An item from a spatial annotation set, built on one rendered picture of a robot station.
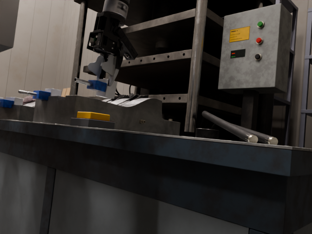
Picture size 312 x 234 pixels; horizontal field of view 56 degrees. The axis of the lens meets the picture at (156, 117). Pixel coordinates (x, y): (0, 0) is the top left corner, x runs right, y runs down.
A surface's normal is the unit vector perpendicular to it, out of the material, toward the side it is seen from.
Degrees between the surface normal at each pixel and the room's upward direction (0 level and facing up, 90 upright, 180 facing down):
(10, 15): 90
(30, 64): 90
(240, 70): 90
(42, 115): 90
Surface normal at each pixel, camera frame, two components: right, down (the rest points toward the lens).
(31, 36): 0.72, 0.03
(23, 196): -0.67, -0.11
